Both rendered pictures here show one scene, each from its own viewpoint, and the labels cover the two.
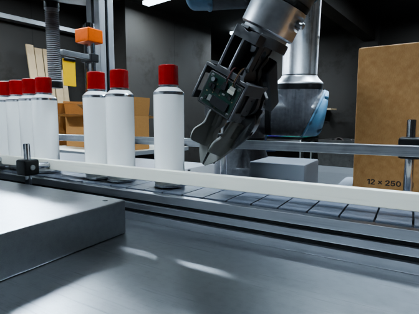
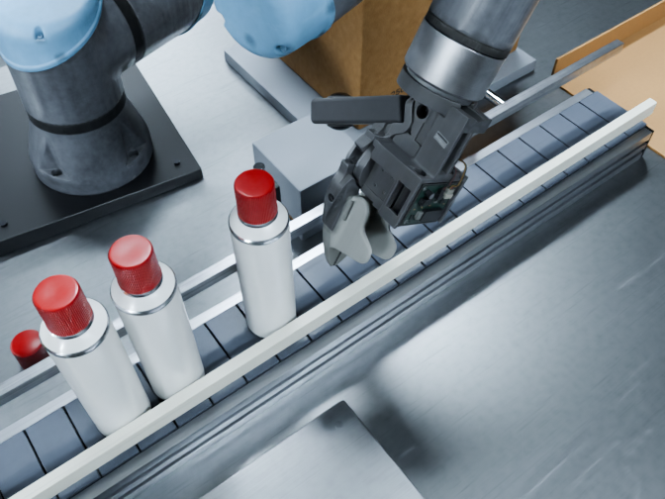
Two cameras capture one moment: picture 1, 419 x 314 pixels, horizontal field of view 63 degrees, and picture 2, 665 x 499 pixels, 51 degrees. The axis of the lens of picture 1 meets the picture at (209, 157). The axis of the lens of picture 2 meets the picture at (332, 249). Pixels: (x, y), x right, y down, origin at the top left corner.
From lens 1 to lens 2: 0.74 m
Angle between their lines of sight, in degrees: 71
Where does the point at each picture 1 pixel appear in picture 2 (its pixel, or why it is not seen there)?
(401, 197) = (545, 175)
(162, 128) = (284, 275)
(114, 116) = (177, 327)
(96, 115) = (119, 352)
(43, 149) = not seen: outside the picture
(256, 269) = (504, 323)
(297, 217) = (479, 247)
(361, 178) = not seen: hidden behind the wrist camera
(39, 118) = not seen: outside the picture
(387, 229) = (539, 207)
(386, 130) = (394, 37)
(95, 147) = (134, 393)
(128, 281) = (498, 441)
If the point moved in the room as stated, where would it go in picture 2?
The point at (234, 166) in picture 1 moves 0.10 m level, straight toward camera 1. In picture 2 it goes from (122, 165) to (189, 192)
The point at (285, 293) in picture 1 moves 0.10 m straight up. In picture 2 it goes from (554, 324) to (580, 271)
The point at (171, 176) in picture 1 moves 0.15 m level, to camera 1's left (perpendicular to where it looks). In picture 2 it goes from (326, 317) to (258, 452)
